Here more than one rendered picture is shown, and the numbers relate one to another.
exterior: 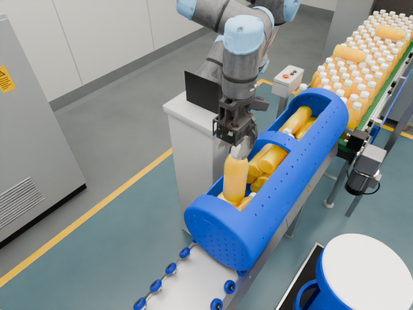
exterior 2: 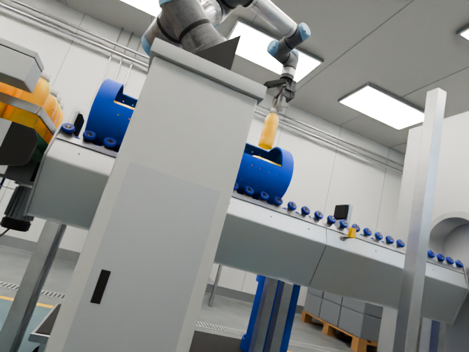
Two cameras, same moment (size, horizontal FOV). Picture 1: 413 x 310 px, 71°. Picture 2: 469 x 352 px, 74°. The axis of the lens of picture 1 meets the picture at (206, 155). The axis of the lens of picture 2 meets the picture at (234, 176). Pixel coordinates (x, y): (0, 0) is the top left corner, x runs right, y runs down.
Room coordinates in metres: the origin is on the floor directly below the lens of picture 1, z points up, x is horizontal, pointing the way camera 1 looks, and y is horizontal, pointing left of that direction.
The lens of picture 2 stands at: (1.84, 0.63, 0.70)
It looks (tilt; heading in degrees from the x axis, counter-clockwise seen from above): 13 degrees up; 214
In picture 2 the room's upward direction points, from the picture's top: 15 degrees clockwise
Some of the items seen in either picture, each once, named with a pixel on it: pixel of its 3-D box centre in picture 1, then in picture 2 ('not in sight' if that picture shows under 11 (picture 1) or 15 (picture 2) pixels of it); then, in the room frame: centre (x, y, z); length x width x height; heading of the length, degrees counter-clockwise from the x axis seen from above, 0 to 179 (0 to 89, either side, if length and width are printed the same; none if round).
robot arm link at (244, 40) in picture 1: (242, 48); (290, 61); (0.56, -0.08, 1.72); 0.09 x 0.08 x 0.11; 159
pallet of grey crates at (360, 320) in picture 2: not in sight; (356, 292); (-2.95, -0.11, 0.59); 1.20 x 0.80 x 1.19; 50
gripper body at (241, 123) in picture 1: (235, 115); (285, 89); (0.55, -0.07, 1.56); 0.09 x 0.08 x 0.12; 141
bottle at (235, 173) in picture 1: (235, 174); (269, 129); (0.58, -0.09, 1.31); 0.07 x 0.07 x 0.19
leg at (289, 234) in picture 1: (297, 211); (28, 302); (1.10, -0.61, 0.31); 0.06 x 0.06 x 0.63; 51
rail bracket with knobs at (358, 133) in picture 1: (355, 140); not in sight; (1.11, -0.78, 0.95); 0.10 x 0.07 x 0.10; 51
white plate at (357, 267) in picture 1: (365, 272); not in sight; (0.39, -0.52, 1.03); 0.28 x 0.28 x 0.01
